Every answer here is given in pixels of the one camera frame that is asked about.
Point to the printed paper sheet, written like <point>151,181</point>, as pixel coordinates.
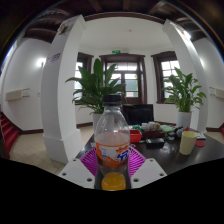
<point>201,135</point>

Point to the potted plant in white pot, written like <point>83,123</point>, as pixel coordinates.
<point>183,93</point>
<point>95,88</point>

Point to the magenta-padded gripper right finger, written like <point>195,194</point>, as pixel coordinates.
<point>137,161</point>

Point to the flat round red coaster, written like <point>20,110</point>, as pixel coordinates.
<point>200,143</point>

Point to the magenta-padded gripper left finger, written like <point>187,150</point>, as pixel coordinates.
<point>87,161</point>

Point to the orange soda plastic bottle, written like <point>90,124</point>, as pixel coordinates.
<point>112,146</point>

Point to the white wall radiator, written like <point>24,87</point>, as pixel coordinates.
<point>217,92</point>
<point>16,95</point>

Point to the dark framed window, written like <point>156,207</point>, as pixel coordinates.
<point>166,68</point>
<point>87,60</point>

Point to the red carpeted staircase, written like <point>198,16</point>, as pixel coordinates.
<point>9,131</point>

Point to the dark wooden newel post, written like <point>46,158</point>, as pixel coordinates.
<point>3,143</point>

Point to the green notepad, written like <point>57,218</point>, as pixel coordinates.
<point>166,128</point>

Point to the green exit sign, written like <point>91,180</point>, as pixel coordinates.
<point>115,51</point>

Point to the green flat box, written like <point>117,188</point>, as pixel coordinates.
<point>136,127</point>

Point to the black chair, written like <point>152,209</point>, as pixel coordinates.
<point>138,114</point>

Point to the brown tray of white cups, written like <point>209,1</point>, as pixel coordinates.
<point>152,130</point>

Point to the red plastic box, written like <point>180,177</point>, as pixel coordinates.
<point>135,136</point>

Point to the pale yellow cup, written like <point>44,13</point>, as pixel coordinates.
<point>187,143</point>

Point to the glowing wall lamp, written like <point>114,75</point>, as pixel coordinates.
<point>202,62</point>
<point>40,62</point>

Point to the small black box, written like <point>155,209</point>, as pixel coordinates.
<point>155,142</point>

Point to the dark wooden double door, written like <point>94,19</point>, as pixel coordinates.
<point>131,80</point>

